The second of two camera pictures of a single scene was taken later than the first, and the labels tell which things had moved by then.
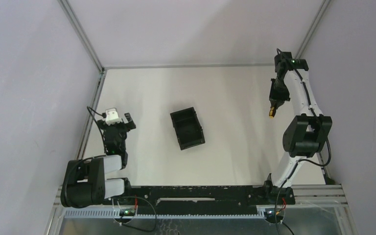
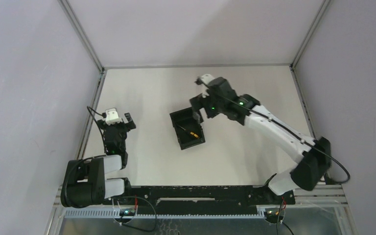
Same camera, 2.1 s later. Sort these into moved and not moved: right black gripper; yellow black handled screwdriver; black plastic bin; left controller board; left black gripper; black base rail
Moved: yellow black handled screwdriver; right black gripper
Not moved: left black gripper; black plastic bin; black base rail; left controller board
